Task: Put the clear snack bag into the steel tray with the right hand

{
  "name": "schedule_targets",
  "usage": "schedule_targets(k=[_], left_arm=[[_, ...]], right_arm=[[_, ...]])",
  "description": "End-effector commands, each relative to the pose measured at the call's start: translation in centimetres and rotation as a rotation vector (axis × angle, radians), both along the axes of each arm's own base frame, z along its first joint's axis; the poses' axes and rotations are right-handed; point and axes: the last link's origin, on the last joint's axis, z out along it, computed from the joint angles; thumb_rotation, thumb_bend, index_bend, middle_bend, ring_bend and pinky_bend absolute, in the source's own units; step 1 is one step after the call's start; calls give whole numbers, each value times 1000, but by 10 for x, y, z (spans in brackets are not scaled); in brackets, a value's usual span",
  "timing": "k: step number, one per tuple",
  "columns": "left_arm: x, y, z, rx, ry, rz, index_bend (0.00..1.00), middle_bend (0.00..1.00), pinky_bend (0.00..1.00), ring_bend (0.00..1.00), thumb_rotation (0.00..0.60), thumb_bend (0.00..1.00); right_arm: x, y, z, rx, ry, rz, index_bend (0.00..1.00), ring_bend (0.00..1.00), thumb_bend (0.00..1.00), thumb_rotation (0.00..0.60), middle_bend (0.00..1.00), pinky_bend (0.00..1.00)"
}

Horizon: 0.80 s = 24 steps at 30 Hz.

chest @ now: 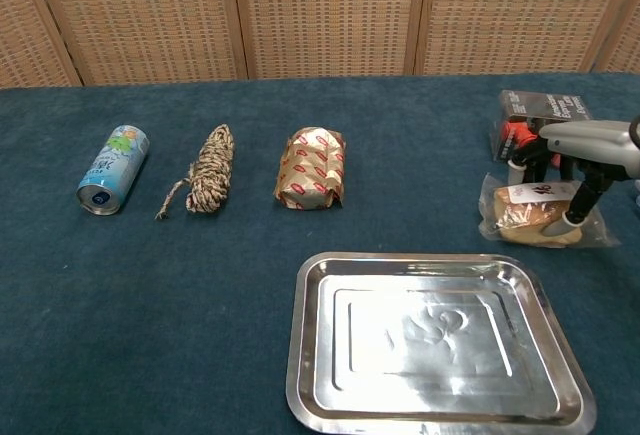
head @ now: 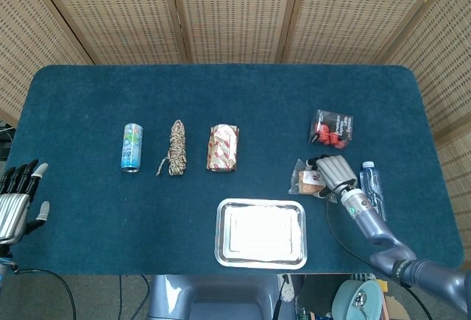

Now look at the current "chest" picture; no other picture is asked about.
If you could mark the paper wrapped burger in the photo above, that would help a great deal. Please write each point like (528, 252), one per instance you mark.
(312, 168)

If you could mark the teal tablecloth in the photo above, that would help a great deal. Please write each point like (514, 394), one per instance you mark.
(150, 280)

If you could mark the wicker folding screen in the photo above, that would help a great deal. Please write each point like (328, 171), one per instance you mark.
(320, 15)

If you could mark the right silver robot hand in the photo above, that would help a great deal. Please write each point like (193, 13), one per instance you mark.
(590, 142)

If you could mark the bread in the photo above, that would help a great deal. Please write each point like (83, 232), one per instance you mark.
(525, 215)

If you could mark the black box with red capsules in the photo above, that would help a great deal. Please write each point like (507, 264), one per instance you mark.
(525, 105)

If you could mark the silver metal tray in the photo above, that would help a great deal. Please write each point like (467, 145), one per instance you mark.
(430, 345)

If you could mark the light blue drink can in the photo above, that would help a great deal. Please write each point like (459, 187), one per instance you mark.
(113, 170)

